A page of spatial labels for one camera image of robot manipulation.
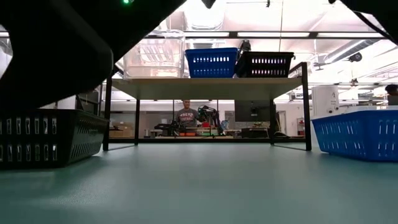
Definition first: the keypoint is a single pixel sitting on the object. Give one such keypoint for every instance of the white cabinet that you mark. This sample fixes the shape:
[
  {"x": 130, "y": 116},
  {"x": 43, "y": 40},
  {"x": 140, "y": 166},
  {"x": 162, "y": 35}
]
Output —
[{"x": 325, "y": 98}]

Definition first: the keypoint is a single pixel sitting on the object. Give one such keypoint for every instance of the black hanging device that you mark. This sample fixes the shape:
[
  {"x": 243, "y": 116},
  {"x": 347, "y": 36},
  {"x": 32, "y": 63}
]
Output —
[{"x": 245, "y": 46}]

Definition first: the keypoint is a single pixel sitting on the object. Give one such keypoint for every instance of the background work table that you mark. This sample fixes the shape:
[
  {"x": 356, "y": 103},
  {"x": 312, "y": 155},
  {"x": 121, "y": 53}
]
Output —
[{"x": 192, "y": 137}]

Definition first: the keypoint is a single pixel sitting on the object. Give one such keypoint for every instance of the brown cardboard box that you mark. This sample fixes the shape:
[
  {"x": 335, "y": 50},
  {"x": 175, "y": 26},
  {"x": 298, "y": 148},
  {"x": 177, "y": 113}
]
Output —
[{"x": 122, "y": 130}]

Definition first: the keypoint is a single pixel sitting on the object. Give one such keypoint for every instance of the red fire extinguisher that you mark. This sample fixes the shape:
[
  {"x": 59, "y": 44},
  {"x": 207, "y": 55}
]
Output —
[{"x": 300, "y": 127}]

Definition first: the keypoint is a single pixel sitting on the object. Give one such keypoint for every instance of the black ceiling camera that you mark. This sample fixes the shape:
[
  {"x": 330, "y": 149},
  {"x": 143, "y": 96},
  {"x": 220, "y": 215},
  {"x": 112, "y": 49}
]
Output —
[{"x": 355, "y": 57}]

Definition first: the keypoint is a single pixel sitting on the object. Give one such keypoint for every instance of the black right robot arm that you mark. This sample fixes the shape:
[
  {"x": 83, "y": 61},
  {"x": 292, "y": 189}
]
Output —
[{"x": 385, "y": 12}]

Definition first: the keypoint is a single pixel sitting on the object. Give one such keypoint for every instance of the black slotted plastic basket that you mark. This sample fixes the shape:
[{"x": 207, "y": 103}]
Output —
[
  {"x": 264, "y": 66},
  {"x": 31, "y": 139}
]

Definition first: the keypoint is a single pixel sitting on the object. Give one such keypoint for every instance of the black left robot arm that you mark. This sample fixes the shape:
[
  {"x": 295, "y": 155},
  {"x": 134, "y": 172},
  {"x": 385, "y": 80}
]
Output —
[{"x": 46, "y": 62}]

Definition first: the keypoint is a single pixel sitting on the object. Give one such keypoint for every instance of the person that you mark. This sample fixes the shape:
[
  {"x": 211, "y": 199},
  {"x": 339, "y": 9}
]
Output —
[
  {"x": 186, "y": 117},
  {"x": 392, "y": 93}
]

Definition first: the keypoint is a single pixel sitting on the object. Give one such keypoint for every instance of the black wall screen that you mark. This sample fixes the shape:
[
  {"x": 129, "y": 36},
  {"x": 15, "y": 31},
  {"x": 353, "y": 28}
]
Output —
[{"x": 252, "y": 110}]

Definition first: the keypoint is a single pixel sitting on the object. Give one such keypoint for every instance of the wooden shelf board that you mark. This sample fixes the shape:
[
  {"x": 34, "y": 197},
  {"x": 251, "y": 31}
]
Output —
[{"x": 205, "y": 88}]

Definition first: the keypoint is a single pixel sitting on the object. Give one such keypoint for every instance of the black metal shelf frame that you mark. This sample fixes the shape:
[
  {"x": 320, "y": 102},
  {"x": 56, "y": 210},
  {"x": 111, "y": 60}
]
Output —
[{"x": 306, "y": 109}]

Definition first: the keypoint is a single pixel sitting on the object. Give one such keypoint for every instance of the green table mat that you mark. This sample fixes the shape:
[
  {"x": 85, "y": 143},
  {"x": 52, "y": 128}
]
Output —
[{"x": 199, "y": 186}]

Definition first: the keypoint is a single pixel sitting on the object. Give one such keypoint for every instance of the black background robot arm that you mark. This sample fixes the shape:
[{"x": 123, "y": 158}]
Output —
[{"x": 208, "y": 112}]

